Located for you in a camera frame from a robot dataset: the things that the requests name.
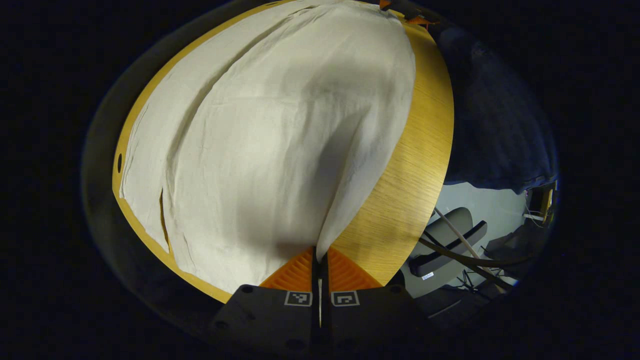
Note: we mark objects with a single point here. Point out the grey chair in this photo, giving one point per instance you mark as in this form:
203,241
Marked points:
450,227

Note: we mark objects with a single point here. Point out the black backdrop cloth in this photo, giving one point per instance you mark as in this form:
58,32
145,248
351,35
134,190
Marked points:
490,125

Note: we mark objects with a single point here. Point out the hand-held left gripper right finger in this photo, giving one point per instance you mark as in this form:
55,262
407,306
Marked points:
365,315

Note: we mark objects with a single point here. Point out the cream white jeans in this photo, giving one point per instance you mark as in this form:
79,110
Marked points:
275,125

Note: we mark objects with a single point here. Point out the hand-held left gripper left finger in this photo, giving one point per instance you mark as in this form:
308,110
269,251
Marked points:
280,315

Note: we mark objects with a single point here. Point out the yellow metal frame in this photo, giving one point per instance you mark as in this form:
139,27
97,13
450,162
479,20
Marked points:
547,202

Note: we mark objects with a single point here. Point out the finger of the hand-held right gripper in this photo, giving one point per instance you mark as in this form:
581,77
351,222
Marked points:
385,4
422,20

